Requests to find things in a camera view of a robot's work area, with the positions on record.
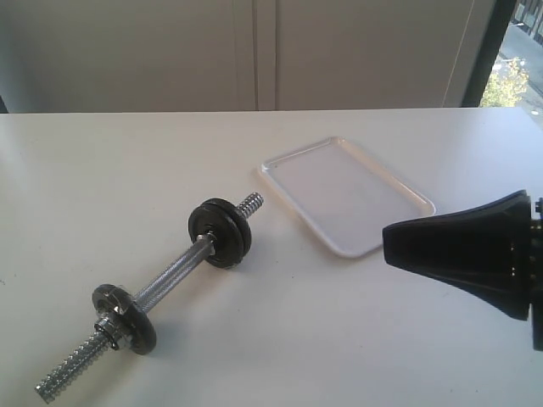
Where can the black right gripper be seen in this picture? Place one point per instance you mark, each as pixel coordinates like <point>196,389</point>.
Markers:
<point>493,251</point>

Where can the black weight plate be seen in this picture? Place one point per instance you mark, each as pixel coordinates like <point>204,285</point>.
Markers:
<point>209,220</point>
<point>110,298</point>
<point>239,217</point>

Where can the chrome threaded dumbbell bar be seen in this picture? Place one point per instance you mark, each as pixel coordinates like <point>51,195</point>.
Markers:
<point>82,357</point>

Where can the white plastic tray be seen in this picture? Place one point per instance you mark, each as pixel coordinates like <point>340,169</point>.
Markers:
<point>343,194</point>

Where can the chrome spin-lock collar nut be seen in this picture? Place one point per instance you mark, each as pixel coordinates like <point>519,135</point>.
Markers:
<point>117,333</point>

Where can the dark window frame post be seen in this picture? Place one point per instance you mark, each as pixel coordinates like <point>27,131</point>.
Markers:
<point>495,31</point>

